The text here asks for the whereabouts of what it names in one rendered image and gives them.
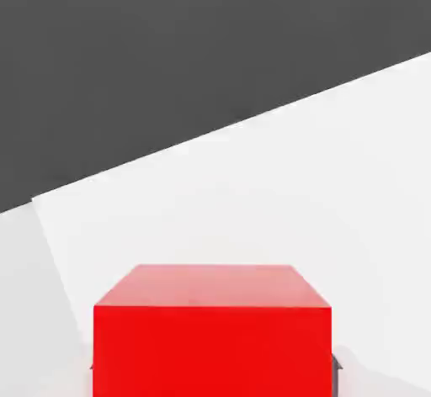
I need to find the small red cube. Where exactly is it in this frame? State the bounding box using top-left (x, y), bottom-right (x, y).
top-left (93, 263), bottom-right (333, 397)

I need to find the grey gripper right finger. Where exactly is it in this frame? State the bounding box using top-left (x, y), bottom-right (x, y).
top-left (331, 352), bottom-right (371, 397)

